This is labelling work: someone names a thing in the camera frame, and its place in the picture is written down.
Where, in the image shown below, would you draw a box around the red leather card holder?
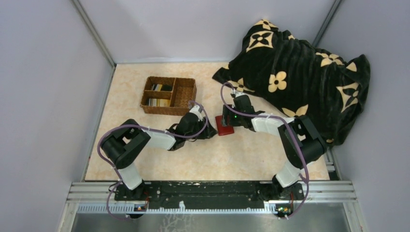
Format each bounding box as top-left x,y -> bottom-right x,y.
215,115 -> 234,136

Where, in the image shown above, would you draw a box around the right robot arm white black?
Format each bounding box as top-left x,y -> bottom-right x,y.
222,92 -> 327,195

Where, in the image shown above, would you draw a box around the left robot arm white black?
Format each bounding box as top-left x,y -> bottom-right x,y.
98,113 -> 218,190

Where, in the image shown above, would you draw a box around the cards in lower compartment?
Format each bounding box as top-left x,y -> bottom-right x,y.
146,98 -> 171,107

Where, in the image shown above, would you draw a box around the cards in compartment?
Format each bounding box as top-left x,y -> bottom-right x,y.
146,98 -> 171,107
150,84 -> 173,91

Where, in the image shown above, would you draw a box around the cards in upper compartment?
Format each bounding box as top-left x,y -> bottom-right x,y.
150,84 -> 173,91

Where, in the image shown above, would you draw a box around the brown wicker basket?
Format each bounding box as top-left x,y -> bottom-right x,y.
140,76 -> 197,116

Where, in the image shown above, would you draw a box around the black floral blanket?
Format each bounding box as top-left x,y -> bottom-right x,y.
213,19 -> 371,146

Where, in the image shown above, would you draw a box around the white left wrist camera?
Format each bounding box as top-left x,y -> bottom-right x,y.
189,104 -> 203,121

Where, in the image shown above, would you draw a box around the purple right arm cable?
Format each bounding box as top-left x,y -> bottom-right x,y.
220,82 -> 310,220

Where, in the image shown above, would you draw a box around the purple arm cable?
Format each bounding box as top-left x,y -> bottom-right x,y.
220,82 -> 310,220
97,101 -> 209,221

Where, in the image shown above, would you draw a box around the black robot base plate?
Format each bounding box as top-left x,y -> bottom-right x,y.
114,181 -> 305,210

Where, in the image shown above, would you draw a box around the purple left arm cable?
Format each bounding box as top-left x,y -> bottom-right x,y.
97,101 -> 209,221

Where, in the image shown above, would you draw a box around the aluminium frame rail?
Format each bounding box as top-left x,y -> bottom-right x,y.
67,181 -> 357,214

